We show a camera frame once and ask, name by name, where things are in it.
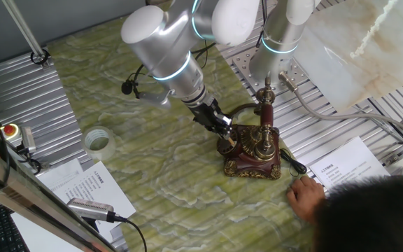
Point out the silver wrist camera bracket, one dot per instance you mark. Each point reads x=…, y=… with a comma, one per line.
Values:
x=154, y=99

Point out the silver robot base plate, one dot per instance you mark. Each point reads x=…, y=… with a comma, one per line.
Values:
x=240, y=63

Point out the brass maroon phone handset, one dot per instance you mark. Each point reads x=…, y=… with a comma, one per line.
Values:
x=267, y=113

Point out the printed white paper sheet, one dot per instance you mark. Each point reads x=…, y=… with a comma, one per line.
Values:
x=93, y=196
x=348, y=162

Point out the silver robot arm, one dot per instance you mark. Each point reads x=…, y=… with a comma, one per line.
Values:
x=163, y=42

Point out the white marble pattern sheet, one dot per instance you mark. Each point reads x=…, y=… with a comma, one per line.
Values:
x=362, y=52

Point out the grey conduit with connector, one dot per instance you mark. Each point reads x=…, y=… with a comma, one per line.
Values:
x=287, y=82

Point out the green marble pattern mat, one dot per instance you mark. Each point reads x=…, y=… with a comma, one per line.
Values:
x=173, y=175

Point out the grey metal pole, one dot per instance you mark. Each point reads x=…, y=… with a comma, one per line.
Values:
x=21, y=26

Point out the black round knob device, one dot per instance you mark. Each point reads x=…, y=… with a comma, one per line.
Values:
x=127, y=87

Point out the shiny metal bar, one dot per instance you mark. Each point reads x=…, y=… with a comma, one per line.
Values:
x=30, y=196

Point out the silver perforated device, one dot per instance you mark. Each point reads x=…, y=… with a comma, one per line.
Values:
x=89, y=209

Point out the brass rotary dial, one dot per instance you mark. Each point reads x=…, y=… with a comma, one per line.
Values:
x=224, y=148

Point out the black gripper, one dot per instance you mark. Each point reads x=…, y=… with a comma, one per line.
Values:
x=206, y=115

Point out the red emergency stop button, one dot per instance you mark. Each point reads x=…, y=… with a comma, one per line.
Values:
x=10, y=130

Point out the small grey box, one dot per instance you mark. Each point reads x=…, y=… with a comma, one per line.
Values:
x=28, y=138

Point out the person head dark hair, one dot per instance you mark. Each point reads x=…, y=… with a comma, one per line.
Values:
x=373, y=217

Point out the person right hand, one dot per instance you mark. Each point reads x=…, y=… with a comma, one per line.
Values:
x=304, y=197

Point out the clear tape roll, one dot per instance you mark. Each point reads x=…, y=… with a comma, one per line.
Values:
x=110, y=150

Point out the maroon gold rotary phone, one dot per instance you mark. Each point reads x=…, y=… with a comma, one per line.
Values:
x=250, y=164

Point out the white paper sheet faint print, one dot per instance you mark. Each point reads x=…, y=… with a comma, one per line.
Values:
x=54, y=173

